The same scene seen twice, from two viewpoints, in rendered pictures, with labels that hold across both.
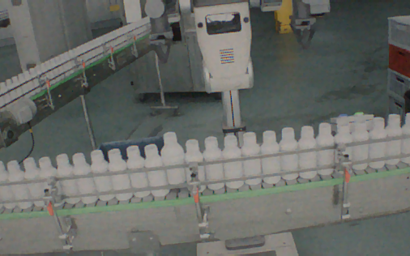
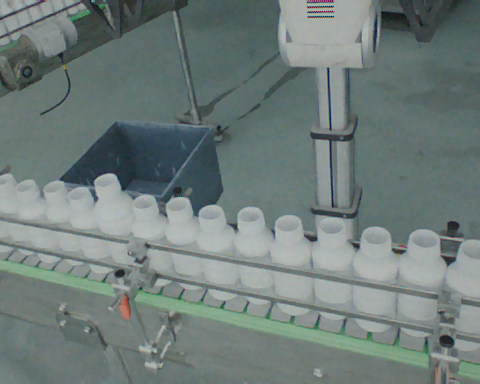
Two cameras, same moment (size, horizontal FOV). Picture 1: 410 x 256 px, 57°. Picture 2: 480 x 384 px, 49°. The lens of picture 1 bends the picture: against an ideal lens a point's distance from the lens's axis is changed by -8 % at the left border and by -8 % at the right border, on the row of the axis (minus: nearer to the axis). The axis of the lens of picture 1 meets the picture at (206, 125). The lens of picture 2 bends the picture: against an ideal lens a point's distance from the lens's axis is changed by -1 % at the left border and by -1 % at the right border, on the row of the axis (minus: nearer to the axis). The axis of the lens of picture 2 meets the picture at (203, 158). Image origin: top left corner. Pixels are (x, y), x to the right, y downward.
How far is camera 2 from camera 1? 0.68 m
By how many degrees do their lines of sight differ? 26
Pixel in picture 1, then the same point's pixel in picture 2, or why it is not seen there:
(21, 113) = (45, 42)
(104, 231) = (22, 297)
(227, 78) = (318, 46)
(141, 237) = (73, 324)
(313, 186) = (373, 354)
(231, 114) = (327, 109)
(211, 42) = not seen: outside the picture
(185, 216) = not seen: hidden behind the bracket
